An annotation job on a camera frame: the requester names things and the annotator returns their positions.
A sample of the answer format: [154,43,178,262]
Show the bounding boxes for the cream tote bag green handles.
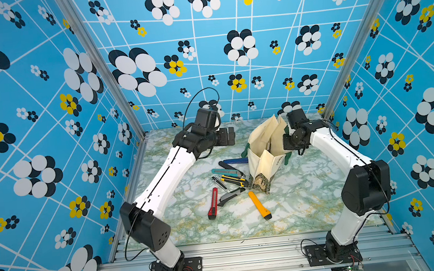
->
[242,116,290,194]

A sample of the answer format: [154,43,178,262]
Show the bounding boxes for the slim silver black knife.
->
[211,176,229,193]

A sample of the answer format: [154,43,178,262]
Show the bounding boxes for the grey black utility knife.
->
[217,187,245,207]

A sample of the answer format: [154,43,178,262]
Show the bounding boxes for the red utility knife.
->
[208,187,218,220]

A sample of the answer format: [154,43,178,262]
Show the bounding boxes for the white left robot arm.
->
[120,123,236,271]

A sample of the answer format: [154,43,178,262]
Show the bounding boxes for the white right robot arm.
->
[283,119,391,263]

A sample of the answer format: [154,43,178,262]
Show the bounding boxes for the blue utility knife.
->
[223,158,248,164]

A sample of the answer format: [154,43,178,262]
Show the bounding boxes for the teal utility knife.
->
[211,168,244,178]

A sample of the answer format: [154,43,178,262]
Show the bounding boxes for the yellow black utility knife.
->
[221,175,249,188]

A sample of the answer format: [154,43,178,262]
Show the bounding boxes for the orange utility knife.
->
[248,191,272,220]

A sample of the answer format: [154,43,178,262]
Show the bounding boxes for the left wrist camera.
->
[194,108,221,132]

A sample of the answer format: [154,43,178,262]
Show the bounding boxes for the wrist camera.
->
[194,108,221,132]
[286,109,310,130]

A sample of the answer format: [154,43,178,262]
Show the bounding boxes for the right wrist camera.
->
[286,109,310,130]

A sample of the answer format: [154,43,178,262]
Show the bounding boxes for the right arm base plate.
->
[302,243,362,267]

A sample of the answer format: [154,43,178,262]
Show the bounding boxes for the aluminium frame rail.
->
[99,225,429,271]

